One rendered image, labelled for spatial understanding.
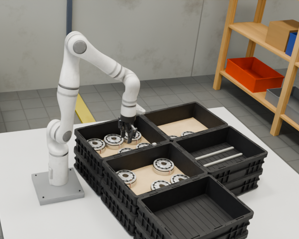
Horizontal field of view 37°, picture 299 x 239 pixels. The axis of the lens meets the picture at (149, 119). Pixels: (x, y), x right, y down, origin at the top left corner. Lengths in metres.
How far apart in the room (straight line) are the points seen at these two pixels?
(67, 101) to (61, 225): 0.55
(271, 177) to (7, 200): 1.39
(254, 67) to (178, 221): 3.43
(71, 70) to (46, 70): 2.71
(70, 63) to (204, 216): 0.88
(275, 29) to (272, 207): 2.36
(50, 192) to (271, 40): 2.86
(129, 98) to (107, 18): 2.64
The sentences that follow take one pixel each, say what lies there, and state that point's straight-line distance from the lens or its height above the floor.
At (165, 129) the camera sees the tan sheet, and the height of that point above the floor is 0.83.
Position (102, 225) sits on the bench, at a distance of 2.10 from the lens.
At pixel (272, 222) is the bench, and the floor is 0.70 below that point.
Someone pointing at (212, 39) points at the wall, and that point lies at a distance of 5.32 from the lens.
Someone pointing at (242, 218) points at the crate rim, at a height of 0.93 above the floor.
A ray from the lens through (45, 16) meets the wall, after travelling 4.51.
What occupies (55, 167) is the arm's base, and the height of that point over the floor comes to 0.84.
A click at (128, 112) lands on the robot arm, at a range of 2.14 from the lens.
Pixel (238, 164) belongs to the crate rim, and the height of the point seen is 0.92.
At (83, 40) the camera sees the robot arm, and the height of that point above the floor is 1.46.
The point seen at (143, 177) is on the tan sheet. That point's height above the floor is 0.83.
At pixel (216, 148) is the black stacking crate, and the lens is 2.49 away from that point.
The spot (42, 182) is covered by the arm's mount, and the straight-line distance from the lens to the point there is 2.28.
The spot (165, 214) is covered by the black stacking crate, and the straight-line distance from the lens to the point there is 1.99.
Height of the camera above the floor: 2.13
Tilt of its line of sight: 29 degrees down
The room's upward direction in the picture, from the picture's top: 7 degrees clockwise
